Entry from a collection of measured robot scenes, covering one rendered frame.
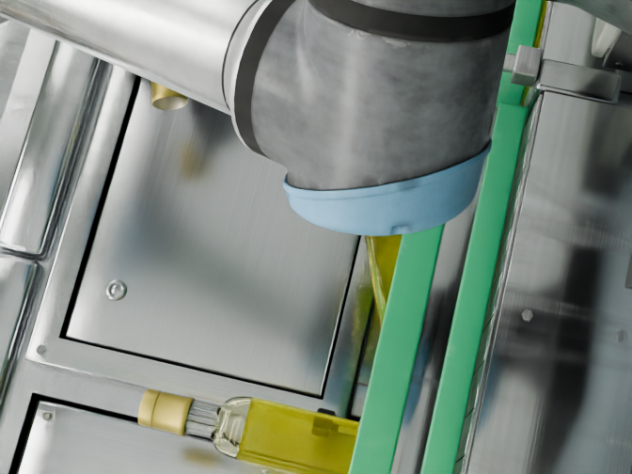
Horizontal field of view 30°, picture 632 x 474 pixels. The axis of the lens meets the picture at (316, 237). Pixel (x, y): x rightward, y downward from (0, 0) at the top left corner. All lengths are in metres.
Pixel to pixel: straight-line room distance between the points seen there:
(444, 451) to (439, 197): 0.32
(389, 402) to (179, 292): 0.37
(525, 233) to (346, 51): 0.37
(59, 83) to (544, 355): 0.65
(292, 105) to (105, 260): 0.63
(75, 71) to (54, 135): 0.08
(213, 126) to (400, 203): 0.65
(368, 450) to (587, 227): 0.25
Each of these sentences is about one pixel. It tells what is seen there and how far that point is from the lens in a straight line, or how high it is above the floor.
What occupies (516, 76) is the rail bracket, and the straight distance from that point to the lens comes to 1.01.
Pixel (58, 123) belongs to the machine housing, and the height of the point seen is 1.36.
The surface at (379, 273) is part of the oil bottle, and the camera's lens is 1.07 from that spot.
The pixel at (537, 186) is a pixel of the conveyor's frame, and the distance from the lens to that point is 0.98.
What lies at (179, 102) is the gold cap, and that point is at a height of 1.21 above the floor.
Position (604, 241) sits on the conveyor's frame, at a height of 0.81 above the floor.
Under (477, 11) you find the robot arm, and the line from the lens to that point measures 0.62.
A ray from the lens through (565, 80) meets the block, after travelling 1.01.
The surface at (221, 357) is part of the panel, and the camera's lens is 1.22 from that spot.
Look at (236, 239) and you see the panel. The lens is 1.25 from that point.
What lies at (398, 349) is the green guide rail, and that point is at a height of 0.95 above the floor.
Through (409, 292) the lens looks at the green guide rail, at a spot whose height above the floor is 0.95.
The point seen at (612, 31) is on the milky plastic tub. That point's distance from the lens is 1.00.
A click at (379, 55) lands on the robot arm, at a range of 0.62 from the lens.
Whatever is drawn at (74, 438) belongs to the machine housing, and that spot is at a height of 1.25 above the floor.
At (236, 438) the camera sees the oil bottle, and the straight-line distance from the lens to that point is 1.05.
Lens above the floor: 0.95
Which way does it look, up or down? 5 degrees up
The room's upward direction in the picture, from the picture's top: 77 degrees counter-clockwise
